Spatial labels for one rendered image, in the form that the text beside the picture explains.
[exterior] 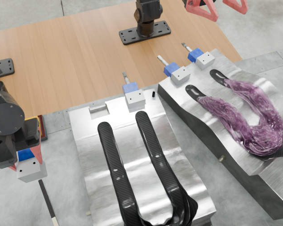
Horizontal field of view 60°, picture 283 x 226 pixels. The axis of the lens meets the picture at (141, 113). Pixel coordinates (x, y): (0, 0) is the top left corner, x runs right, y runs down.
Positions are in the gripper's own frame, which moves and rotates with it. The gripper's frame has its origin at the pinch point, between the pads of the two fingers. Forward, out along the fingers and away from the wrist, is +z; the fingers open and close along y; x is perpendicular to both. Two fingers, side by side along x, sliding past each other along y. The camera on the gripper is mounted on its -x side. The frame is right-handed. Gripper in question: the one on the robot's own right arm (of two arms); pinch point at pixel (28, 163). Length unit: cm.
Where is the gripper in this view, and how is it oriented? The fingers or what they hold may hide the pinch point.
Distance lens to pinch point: 61.9
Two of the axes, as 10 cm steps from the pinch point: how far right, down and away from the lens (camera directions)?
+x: -3.2, -5.2, 7.9
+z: 1.2, 8.1, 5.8
